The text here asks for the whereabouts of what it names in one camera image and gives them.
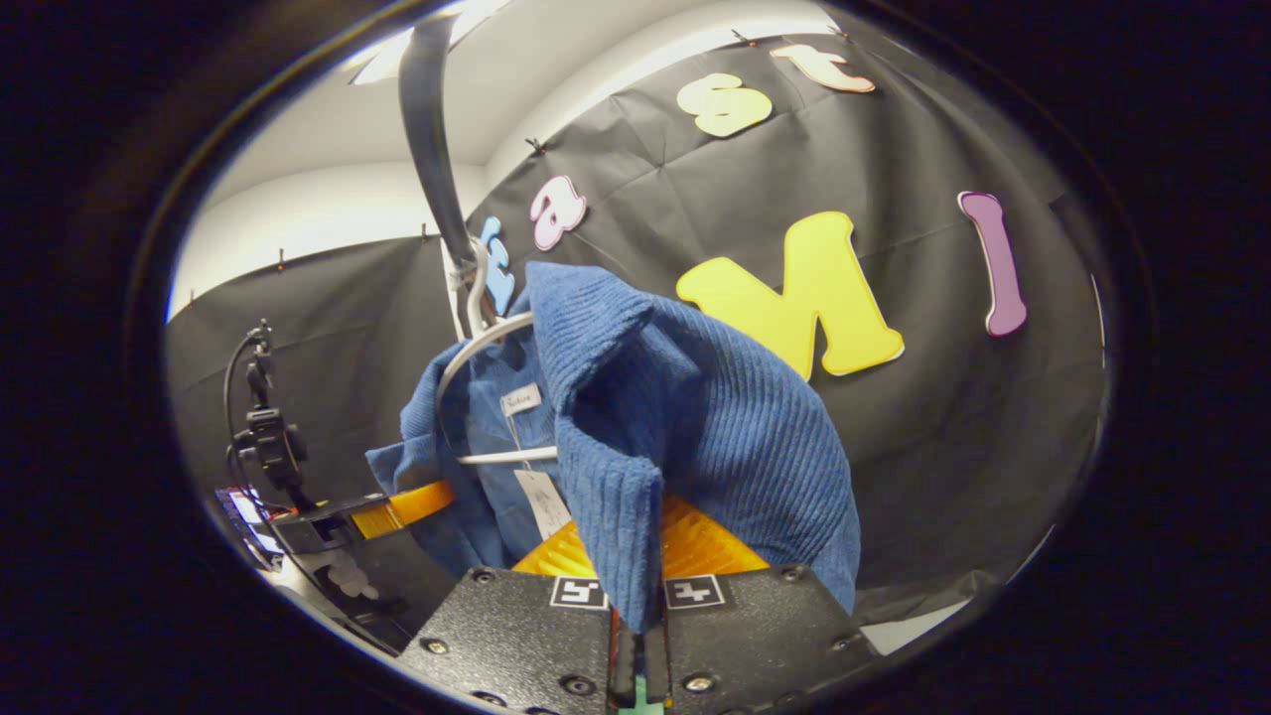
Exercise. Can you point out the white clothes hanger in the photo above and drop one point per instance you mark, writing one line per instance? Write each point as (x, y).
(477, 343)

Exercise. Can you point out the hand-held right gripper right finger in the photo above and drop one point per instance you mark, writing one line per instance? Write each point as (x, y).
(755, 636)

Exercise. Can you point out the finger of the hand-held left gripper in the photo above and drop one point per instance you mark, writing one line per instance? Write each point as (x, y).
(407, 504)

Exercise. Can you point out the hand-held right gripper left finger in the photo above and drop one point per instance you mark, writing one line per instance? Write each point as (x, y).
(516, 636)

